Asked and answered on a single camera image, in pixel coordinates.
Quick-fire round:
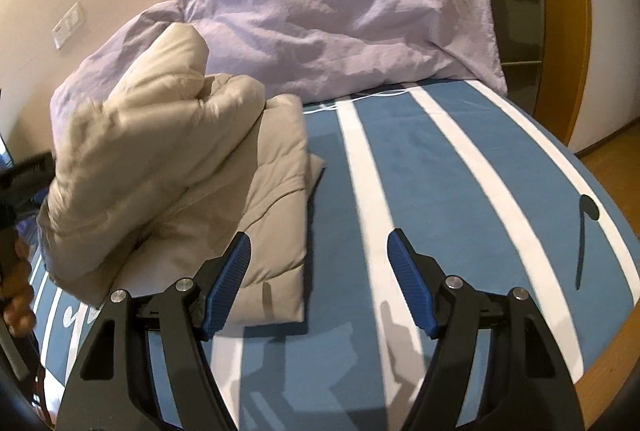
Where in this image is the beige puffer jacket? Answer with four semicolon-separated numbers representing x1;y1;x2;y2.
38;23;323;326

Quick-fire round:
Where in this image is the lavender pillow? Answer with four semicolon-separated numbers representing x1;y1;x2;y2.
178;0;506;103
50;0;183;148

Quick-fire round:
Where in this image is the blue white striped bedsheet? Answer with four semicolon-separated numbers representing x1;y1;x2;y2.
27;78;640;431

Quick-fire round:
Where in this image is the lavender pillow right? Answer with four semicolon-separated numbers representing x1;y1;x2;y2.
178;0;506;103

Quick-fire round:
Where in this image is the lavender pillow left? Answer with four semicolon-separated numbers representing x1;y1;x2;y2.
50;0;183;148

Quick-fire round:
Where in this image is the person left hand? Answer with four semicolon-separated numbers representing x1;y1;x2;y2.
1;237;36;338

